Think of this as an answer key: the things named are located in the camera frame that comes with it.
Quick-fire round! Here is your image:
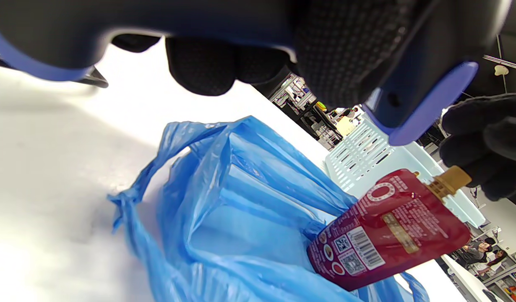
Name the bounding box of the person's left hand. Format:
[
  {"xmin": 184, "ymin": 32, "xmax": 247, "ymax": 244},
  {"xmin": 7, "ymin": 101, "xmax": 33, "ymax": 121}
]
[{"xmin": 111, "ymin": 0, "xmax": 433, "ymax": 107}]

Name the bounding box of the person's right hand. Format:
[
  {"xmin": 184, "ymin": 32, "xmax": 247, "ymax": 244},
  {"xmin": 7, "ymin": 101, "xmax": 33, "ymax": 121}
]
[{"xmin": 439, "ymin": 93, "xmax": 516, "ymax": 202}]

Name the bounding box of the black blue barcode scanner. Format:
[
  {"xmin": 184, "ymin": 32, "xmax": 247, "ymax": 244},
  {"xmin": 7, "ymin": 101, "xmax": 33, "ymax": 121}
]
[{"xmin": 0, "ymin": 0, "xmax": 512, "ymax": 146}]

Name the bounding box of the red ketchup package gold cap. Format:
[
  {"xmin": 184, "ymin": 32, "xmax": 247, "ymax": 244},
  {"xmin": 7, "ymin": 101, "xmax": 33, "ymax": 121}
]
[{"xmin": 307, "ymin": 166, "xmax": 472, "ymax": 292}]

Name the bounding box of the blue plastic bag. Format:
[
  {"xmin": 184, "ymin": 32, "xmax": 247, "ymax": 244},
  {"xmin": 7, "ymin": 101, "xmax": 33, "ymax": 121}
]
[{"xmin": 107, "ymin": 115, "xmax": 430, "ymax": 302}]

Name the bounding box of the light blue plastic basket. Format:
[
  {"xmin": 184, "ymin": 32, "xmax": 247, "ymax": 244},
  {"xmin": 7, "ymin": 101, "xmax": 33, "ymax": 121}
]
[{"xmin": 324, "ymin": 120, "xmax": 487, "ymax": 229}]

